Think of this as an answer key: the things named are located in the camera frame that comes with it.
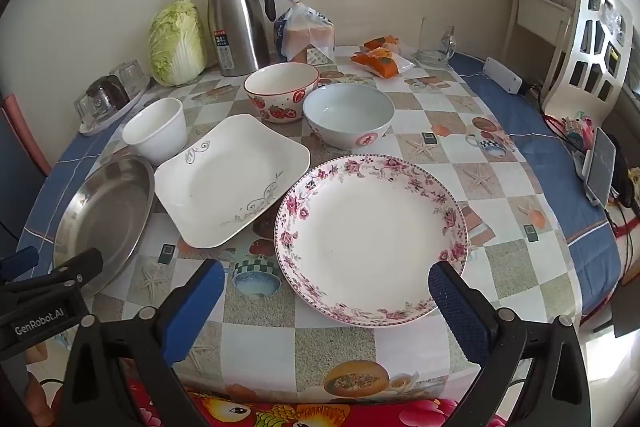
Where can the white square plate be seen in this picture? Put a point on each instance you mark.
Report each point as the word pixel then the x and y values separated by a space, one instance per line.
pixel 225 182

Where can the orange snack packet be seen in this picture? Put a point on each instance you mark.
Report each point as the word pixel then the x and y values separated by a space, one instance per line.
pixel 380 42
pixel 382 63

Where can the white bowl with red emblem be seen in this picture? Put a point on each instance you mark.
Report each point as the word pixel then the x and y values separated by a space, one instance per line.
pixel 345 107

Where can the napa cabbage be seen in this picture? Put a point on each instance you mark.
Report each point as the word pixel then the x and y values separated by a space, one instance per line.
pixel 177 42

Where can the clear drinking glass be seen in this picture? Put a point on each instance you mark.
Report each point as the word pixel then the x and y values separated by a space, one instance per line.
pixel 85 114
pixel 132 74
pixel 116 74

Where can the white oval tray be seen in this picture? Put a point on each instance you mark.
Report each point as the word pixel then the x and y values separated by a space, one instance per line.
pixel 125 107

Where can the white power strip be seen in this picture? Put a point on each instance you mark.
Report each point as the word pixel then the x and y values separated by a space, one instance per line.
pixel 500 74

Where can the bagged sliced bread loaf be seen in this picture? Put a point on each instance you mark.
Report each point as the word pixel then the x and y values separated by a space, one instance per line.
pixel 305 34

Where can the stainless steel plate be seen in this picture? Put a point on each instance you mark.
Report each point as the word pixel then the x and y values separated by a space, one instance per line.
pixel 105 217

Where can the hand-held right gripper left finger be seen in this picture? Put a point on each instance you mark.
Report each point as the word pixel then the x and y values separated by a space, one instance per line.
pixel 195 307

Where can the white square bowl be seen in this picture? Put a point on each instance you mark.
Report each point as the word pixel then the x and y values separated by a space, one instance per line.
pixel 155 132

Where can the pink floral round plate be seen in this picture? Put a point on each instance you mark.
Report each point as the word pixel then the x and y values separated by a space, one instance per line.
pixel 370 232

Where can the strawberry print bowl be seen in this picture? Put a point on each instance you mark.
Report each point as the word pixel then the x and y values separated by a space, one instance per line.
pixel 280 82

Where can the clear glass pitcher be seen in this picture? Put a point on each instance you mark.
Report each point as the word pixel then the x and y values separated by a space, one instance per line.
pixel 430 42

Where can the red and blue chair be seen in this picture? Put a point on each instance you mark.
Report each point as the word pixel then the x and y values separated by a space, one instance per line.
pixel 20 157

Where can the red fish print cloth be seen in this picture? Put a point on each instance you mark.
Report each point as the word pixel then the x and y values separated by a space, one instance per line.
pixel 300 414

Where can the smartphone in white holder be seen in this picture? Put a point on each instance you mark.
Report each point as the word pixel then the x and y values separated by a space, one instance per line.
pixel 600 167

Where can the stainless steel thermos jug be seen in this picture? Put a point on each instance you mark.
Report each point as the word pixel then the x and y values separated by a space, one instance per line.
pixel 235 27

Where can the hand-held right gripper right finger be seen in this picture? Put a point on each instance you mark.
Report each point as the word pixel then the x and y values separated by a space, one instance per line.
pixel 457 312

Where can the pink plastic toy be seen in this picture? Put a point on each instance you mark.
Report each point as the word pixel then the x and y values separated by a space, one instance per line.
pixel 577 132

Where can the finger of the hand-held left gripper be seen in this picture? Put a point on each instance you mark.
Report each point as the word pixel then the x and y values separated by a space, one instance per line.
pixel 75 268
pixel 20 261

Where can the person's left hand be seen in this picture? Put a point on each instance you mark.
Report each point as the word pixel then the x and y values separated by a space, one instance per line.
pixel 36 394

